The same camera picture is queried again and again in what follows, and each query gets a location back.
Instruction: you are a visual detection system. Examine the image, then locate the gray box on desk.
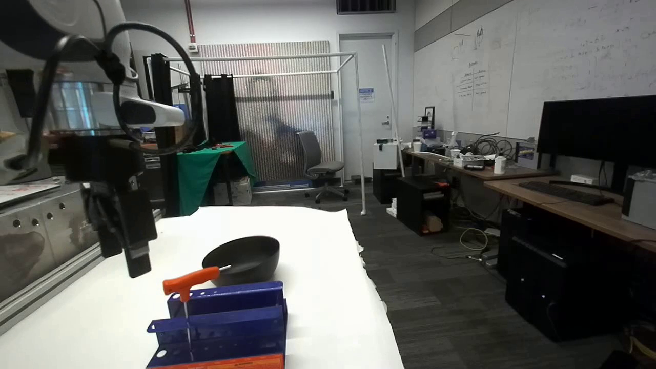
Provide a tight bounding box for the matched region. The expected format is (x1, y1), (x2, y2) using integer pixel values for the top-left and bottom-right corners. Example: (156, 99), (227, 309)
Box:
(619, 171), (656, 232)

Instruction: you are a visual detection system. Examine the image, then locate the white pipe frame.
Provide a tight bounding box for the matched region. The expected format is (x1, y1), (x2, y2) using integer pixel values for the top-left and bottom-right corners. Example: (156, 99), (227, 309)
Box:
(144, 50), (369, 216)

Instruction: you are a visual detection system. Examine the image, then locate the black upright post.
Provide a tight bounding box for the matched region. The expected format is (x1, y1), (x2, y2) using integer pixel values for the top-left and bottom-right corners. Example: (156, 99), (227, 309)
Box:
(147, 50), (181, 216)

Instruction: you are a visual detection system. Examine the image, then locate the orange handled screwdriver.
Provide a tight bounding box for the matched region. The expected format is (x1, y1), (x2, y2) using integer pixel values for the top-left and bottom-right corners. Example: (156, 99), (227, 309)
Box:
(161, 261), (233, 304)

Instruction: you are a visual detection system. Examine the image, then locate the white door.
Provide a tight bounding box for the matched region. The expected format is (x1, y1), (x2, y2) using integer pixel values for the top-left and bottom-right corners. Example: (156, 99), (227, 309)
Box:
(339, 31), (399, 180)

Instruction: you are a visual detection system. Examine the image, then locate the black computer monitor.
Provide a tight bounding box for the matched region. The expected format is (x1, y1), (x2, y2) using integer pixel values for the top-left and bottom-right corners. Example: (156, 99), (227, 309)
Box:
(535, 94), (656, 192)

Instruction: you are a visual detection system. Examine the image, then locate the black panel stand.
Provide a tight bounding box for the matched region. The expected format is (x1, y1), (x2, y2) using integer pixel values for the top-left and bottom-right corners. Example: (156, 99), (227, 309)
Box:
(201, 72), (242, 148)

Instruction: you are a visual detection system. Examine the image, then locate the green cloth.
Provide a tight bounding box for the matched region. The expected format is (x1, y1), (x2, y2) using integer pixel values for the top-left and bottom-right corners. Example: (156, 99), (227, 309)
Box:
(175, 139), (258, 216)

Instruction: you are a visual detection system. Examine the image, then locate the ceiling air vent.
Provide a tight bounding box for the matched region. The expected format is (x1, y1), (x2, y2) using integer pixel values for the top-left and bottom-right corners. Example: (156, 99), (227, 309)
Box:
(335, 0), (399, 15)

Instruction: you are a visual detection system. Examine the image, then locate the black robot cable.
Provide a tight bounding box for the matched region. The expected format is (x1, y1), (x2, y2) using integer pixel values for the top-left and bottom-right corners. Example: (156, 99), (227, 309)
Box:
(25, 21), (208, 171)

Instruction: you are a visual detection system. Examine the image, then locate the metal table frame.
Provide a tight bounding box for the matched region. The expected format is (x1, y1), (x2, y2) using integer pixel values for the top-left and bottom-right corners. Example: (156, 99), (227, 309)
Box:
(0, 182), (106, 335)

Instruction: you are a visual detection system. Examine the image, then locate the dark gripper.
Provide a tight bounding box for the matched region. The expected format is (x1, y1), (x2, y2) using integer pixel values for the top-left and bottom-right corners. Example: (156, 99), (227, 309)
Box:
(48, 130), (159, 279)

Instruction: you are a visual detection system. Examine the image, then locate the black keyboard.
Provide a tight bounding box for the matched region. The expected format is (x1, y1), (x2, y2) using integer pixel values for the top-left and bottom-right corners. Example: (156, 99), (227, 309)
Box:
(519, 178), (617, 206)

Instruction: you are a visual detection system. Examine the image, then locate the gray office chair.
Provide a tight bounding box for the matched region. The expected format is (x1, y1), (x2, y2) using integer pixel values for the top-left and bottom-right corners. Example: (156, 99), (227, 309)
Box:
(294, 128), (350, 205)

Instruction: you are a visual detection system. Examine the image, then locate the small white cabinet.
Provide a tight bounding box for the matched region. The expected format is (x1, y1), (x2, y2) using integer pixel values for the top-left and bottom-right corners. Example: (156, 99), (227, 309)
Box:
(373, 137), (402, 171)

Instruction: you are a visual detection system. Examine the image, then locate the floor cable bundle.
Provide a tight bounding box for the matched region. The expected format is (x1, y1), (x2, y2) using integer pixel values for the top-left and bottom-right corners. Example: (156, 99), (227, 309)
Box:
(456, 223), (503, 271)

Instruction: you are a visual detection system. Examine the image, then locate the white paper sheet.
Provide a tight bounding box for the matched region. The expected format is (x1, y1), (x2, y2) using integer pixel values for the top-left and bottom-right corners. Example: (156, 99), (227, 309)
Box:
(0, 205), (405, 369)

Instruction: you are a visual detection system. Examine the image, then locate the blue plastic rack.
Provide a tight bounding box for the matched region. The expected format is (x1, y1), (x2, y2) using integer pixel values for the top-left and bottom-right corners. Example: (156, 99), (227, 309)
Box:
(144, 279), (289, 369)

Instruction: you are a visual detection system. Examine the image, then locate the black bowl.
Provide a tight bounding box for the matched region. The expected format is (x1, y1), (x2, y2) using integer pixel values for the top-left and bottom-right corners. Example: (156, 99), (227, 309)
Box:
(201, 234), (282, 287)

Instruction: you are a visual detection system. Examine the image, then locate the black box under desk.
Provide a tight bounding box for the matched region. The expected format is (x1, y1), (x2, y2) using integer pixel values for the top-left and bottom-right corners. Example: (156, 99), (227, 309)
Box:
(398, 174), (456, 238)

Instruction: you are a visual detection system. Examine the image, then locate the wooden desk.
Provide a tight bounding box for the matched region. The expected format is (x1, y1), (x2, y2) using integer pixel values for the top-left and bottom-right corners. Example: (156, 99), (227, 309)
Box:
(402, 148), (656, 255)

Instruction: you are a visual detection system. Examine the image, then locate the black cabinet under desk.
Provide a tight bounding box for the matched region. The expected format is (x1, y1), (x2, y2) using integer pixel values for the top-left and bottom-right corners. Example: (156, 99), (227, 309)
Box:
(503, 209), (644, 344)

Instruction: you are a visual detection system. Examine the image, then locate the orange plastic block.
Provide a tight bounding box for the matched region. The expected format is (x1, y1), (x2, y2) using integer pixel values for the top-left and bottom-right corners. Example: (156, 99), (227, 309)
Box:
(158, 351), (288, 369)

